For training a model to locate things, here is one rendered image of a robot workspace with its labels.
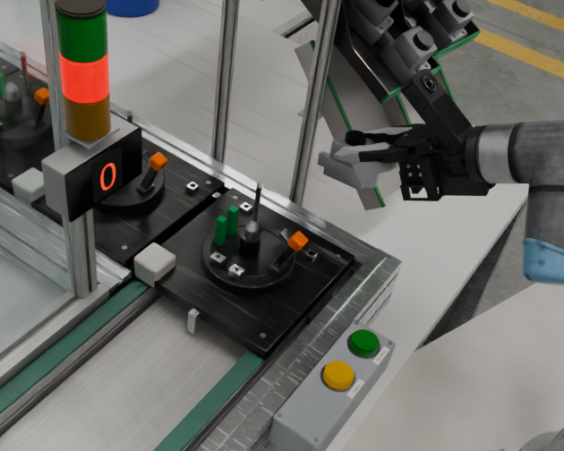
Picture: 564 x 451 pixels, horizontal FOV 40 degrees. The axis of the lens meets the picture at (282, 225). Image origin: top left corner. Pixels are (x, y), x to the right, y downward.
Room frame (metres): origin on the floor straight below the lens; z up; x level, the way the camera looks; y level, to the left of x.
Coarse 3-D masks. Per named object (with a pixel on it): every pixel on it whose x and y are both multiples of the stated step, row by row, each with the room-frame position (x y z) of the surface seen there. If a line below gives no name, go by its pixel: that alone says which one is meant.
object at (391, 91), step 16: (304, 0) 1.05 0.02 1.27; (320, 0) 1.03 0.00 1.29; (400, 0) 1.10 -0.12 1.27; (400, 16) 1.09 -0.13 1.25; (336, 32) 1.01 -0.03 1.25; (352, 32) 1.04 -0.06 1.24; (400, 32) 1.09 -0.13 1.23; (352, 48) 0.99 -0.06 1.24; (368, 48) 1.03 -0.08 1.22; (352, 64) 0.98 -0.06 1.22; (368, 64) 1.00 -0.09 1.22; (384, 64) 1.01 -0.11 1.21; (432, 64) 1.05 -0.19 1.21; (368, 80) 0.96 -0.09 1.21; (384, 80) 0.99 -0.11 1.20; (384, 96) 0.94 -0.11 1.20
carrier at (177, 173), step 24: (144, 144) 1.03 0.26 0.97; (144, 168) 0.95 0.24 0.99; (168, 168) 0.98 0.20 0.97; (192, 168) 0.99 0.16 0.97; (120, 192) 0.88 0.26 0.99; (144, 192) 0.88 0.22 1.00; (168, 192) 0.92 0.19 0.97; (96, 216) 0.84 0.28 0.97; (120, 216) 0.85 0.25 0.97; (144, 216) 0.86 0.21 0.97; (168, 216) 0.87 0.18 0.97; (192, 216) 0.90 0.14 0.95; (96, 240) 0.79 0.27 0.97; (120, 240) 0.80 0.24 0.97; (144, 240) 0.81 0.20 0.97
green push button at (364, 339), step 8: (352, 336) 0.69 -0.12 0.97; (360, 336) 0.69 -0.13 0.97; (368, 336) 0.69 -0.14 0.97; (376, 336) 0.69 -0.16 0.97; (352, 344) 0.67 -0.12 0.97; (360, 344) 0.68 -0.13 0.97; (368, 344) 0.68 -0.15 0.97; (376, 344) 0.68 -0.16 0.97; (360, 352) 0.67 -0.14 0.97; (368, 352) 0.67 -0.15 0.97
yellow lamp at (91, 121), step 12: (108, 96) 0.69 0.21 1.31; (72, 108) 0.66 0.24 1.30; (84, 108) 0.66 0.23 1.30; (96, 108) 0.67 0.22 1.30; (108, 108) 0.68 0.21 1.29; (72, 120) 0.66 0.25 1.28; (84, 120) 0.66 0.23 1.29; (96, 120) 0.67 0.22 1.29; (108, 120) 0.68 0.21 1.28; (72, 132) 0.66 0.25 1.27; (84, 132) 0.66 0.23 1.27; (96, 132) 0.67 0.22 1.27
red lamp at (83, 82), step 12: (60, 60) 0.67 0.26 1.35; (72, 72) 0.66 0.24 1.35; (84, 72) 0.66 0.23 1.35; (96, 72) 0.67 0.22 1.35; (108, 72) 0.69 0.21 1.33; (72, 84) 0.66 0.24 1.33; (84, 84) 0.66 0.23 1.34; (96, 84) 0.67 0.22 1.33; (108, 84) 0.69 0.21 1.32; (72, 96) 0.66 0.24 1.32; (84, 96) 0.66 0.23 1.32; (96, 96) 0.67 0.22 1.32
